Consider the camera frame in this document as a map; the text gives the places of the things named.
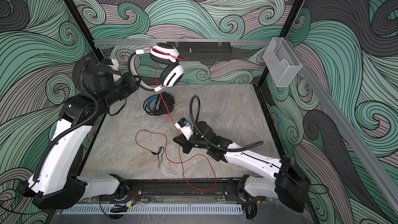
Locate black wall shelf tray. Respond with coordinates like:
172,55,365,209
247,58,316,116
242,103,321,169
167,42,232,62

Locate right side aluminium rail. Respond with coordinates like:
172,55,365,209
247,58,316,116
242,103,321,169
285,40,398,214

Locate white slotted cable duct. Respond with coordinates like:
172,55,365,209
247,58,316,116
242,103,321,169
62,203,243,215

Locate black corner frame post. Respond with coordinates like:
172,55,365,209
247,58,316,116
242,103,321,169
63,0,104,62
258,0,305,88

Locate black corner frame post left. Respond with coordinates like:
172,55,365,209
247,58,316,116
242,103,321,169
63,0,104,62

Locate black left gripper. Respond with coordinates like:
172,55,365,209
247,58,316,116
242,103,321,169
100,72,141,112

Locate black blue gaming headset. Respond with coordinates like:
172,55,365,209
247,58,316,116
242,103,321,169
143,92,175,116

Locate clear plastic wall bin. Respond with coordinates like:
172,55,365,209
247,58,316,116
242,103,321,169
263,37,302,88

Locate black corner frame post right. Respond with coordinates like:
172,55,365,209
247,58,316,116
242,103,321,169
258,0,305,88

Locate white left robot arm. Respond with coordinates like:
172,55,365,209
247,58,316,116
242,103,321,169
17,59,141,209

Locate aluminium wall rail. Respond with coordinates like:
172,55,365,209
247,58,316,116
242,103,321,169
93,38,271,47

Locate white black headphones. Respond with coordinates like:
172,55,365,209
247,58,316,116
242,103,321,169
127,43,184,92

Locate black front frame rail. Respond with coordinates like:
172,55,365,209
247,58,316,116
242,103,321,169
125,175,277,202

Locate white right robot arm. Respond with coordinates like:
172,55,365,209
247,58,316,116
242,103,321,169
173,95,311,217

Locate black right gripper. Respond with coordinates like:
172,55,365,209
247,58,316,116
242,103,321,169
172,132,212,153

